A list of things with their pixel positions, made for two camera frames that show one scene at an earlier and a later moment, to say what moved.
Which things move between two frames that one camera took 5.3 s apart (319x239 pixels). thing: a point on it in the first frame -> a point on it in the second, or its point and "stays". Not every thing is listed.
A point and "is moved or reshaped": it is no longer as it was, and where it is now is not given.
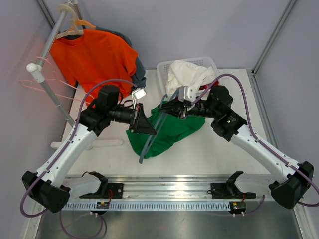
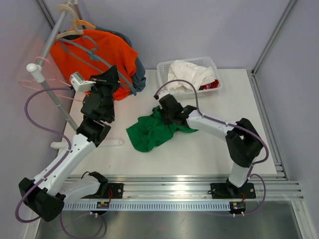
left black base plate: [115, 190] stays
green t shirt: [169, 128] is moved or reshaped
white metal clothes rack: [37, 67] stays
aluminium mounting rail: [165, 187] stays
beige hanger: [77, 31] stays
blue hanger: [160, 123] -> [91, 53]
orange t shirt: [96, 57] stays
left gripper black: [139, 123] -> [110, 78]
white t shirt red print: [182, 73] stays
